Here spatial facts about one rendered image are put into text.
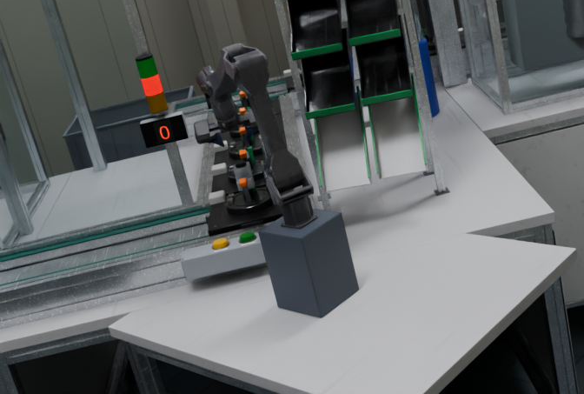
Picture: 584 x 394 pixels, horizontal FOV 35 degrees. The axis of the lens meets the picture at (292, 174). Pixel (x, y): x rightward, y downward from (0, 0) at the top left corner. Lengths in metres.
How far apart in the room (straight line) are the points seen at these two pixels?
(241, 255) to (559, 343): 0.88
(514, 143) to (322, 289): 1.21
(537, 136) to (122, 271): 1.44
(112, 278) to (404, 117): 0.88
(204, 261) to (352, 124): 0.55
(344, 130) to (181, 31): 5.02
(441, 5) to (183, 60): 4.15
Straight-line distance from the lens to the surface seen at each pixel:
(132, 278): 2.43
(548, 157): 3.15
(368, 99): 2.38
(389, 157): 2.45
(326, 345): 1.98
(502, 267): 2.15
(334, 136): 2.49
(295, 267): 2.06
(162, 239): 2.61
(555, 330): 2.55
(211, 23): 7.36
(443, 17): 3.56
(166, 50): 7.33
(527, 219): 2.37
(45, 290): 2.49
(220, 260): 2.32
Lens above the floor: 1.84
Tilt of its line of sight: 19 degrees down
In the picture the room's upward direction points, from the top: 14 degrees counter-clockwise
